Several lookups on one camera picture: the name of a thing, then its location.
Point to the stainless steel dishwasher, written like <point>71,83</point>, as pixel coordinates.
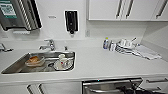
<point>100,85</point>

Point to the white drawer stack beside dishwasher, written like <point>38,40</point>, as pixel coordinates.
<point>156,85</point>

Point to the white dish cloth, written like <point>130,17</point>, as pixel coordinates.
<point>146,52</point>

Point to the small bottle with blue label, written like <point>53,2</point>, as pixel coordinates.
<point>105,43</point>

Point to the white mug on plate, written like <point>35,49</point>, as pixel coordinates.
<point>63,62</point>

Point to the black soap dispenser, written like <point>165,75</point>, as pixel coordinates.
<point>71,21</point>

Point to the chrome sink faucet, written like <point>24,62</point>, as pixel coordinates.
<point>50,45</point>

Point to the stainless steel sink basin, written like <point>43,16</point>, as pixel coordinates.
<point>36,63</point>

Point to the clear container with orange food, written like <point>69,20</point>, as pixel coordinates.
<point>35,60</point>

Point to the steel paper towel dispenser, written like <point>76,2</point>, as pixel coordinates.
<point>20,14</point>

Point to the white wall outlet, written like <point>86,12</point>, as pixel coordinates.
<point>87,33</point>

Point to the white wide wall cabinet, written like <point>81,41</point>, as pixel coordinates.
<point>126,9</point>

